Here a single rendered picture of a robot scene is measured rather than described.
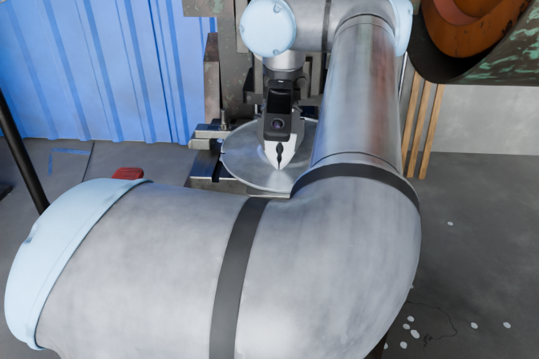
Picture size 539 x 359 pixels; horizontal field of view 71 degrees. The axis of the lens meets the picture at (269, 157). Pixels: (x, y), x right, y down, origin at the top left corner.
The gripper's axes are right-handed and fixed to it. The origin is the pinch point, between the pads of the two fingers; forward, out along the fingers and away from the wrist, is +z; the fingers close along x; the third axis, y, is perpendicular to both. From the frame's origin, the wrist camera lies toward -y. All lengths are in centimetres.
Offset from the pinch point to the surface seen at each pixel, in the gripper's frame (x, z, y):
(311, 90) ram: -6.1, -10.7, 13.8
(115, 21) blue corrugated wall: 91, 6, 135
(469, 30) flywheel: -33.6, -25.1, 9.6
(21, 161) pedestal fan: 85, 27, 35
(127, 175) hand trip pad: 31.6, 4.1, -0.2
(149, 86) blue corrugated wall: 78, 41, 135
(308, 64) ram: -4.9, -17.4, 10.7
